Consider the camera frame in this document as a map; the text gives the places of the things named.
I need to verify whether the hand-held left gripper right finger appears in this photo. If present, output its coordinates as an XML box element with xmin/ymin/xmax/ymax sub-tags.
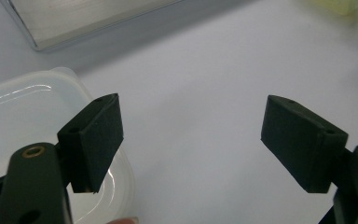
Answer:
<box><xmin>260</xmin><ymin>94</ymin><xmax>350</xmax><ymax>194</ymax></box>

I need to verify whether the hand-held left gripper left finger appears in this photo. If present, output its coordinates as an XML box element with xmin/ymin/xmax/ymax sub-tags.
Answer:
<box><xmin>57</xmin><ymin>92</ymin><xmax>125</xmax><ymax>194</ymax></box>

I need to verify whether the white translucent plastic container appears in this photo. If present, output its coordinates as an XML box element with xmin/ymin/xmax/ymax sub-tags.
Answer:
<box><xmin>0</xmin><ymin>66</ymin><xmax>136</xmax><ymax>224</ymax></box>

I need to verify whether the green translucent plastic container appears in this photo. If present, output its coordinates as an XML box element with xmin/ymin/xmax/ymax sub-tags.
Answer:
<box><xmin>309</xmin><ymin>0</ymin><xmax>358</xmax><ymax>17</ymax></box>

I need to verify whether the brushed metal plate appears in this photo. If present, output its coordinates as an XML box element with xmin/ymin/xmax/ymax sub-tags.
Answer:
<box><xmin>0</xmin><ymin>0</ymin><xmax>186</xmax><ymax>52</ymax></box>

